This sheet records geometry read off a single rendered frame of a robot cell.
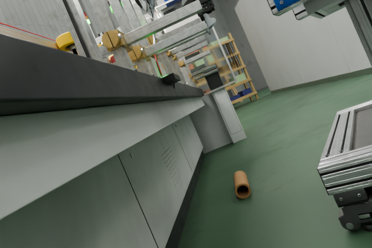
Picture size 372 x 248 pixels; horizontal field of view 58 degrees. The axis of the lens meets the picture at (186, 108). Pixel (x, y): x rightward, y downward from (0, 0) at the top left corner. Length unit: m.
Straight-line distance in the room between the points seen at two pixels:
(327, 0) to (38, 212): 1.06
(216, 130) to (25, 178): 3.57
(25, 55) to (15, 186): 0.15
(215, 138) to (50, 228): 3.26
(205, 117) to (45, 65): 3.50
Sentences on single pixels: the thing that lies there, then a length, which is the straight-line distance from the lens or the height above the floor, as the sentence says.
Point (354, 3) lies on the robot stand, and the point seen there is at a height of 0.66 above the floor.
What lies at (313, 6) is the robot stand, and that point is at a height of 0.70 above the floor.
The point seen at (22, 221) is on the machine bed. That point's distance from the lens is 0.72.
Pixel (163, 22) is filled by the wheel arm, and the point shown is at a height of 0.81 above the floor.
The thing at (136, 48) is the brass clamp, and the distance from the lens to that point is 1.23.
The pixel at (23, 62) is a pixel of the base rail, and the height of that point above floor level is 0.67.
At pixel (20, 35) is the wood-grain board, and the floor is 0.89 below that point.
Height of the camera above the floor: 0.54
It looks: level
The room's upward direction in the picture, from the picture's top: 23 degrees counter-clockwise
